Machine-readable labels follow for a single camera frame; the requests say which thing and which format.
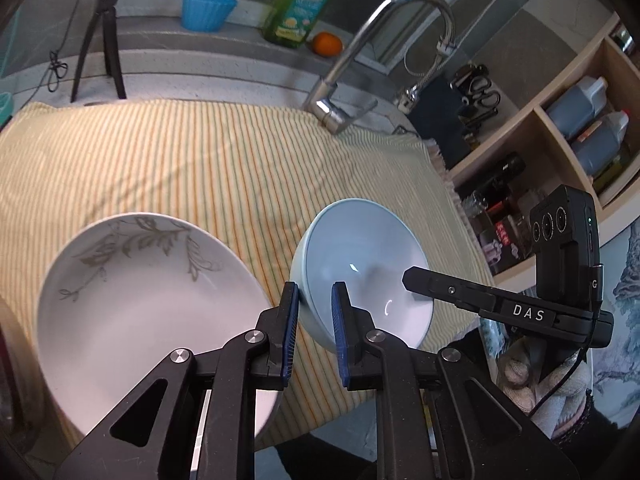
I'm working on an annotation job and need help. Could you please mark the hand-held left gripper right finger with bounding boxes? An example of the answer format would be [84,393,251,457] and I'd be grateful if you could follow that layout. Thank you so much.
[331,281,581,480]

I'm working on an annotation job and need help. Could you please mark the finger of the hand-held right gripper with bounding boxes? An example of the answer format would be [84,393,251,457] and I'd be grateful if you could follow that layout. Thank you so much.
[402,266,501,318]

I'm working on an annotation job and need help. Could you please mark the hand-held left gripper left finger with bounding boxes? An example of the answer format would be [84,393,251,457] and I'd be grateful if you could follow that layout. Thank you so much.
[52,281,301,480]

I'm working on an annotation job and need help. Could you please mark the pale blue bowl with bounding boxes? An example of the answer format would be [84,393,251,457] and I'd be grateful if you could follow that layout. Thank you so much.
[289,199,435,356]

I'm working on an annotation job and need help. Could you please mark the person's right forearm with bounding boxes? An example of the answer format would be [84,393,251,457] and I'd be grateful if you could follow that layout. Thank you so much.
[555,390,631,461]

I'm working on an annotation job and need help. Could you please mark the person's right hand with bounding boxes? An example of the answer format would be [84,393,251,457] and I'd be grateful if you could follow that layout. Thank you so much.
[495,337,588,438]

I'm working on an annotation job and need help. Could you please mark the red label can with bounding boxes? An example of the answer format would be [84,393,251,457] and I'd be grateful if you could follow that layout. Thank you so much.
[477,212,532,273]

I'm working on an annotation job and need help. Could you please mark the printed blanket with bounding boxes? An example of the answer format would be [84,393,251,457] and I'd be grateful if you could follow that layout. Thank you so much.
[590,220,640,426]

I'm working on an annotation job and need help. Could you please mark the yellow oil bottle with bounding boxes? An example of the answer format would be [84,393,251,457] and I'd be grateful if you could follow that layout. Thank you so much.
[592,142,633,193]

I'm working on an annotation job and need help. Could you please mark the black bottle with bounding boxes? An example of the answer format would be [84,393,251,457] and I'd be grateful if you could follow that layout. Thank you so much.
[457,152,526,206]

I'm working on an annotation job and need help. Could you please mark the grey cap sauce bottle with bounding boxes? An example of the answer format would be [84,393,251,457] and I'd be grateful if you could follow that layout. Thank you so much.
[570,110,632,176]

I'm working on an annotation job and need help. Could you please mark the wooden shelf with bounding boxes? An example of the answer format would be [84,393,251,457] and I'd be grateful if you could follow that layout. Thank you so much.
[447,12,640,281]

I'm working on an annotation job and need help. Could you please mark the grey leaf print plate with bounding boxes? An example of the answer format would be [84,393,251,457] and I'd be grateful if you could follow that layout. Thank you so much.
[36,212,281,453]

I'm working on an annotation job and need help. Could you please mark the dark sauce bottle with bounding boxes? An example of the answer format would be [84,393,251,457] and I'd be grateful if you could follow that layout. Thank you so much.
[544,76,608,142]

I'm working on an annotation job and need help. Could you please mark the black knife block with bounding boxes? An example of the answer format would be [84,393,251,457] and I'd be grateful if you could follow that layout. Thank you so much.
[407,75,481,171]

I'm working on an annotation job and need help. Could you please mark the black scissors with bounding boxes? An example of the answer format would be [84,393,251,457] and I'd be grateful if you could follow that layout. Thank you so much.
[450,62,501,121]

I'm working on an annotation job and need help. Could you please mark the yellow striped cloth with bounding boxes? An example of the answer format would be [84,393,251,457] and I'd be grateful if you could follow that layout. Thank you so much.
[0,99,496,451]

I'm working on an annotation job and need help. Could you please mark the chrome faucet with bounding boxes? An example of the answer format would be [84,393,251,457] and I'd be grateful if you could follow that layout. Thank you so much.
[301,0,458,135]

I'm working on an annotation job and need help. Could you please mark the orange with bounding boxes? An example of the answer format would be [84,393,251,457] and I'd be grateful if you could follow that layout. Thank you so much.
[312,31,344,57]

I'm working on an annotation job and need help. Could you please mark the stainless steel bowl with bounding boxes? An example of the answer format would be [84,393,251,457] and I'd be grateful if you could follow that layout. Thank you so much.
[0,295,66,461]

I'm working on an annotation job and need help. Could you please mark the green dish soap bottle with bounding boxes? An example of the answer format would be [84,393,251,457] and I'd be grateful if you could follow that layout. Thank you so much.
[262,0,343,50]

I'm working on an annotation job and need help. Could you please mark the blue ribbed cup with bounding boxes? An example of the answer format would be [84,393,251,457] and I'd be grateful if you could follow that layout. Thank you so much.
[181,0,238,32]

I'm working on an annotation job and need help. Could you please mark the black tripod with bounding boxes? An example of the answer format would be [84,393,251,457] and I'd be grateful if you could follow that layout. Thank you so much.
[70,0,128,103]

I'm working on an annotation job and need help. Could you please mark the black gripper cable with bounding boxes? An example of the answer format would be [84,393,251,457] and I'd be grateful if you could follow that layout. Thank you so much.
[530,352,591,418]

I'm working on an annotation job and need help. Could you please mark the faucet sprayer hose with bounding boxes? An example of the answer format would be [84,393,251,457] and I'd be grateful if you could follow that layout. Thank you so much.
[395,7,460,111]

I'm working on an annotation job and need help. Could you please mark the thin black cable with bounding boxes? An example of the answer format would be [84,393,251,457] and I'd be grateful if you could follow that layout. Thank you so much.
[47,0,96,93]

